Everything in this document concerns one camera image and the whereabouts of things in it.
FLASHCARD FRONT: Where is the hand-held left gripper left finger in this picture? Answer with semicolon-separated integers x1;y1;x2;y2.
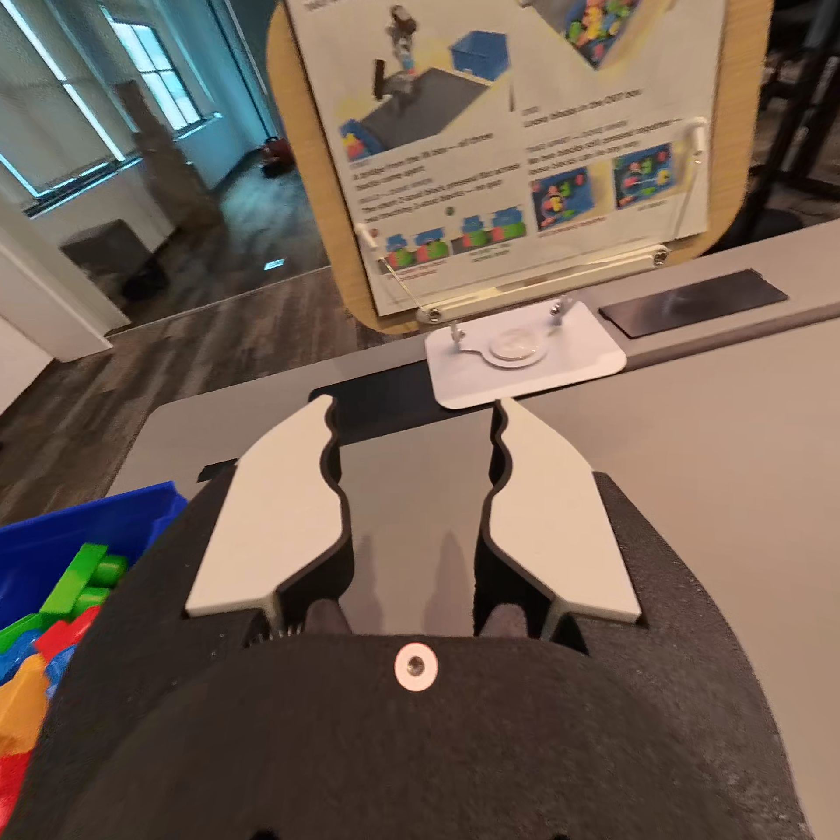
185;394;356;632

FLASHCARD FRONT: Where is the black metal stand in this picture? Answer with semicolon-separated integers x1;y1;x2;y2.
755;0;840;232

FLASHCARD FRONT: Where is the grey desk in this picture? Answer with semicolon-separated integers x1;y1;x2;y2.
108;220;840;840

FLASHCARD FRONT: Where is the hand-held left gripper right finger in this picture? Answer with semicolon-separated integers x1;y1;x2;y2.
474;397;643;642

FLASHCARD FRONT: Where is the pile of coloured blocks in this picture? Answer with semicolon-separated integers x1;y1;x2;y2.
0;543;129;831

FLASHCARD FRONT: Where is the white board stand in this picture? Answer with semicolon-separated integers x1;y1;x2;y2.
420;295;627;409

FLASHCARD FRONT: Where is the wooden display board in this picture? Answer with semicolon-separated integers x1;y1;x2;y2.
266;0;775;336

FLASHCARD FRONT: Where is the grey cube seat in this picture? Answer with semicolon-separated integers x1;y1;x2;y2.
61;218;166;304

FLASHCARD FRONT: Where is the large window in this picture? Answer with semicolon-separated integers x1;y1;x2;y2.
0;0;224;217

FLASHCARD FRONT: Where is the stack of cardboard boxes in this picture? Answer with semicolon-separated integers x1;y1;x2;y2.
115;79;221;227

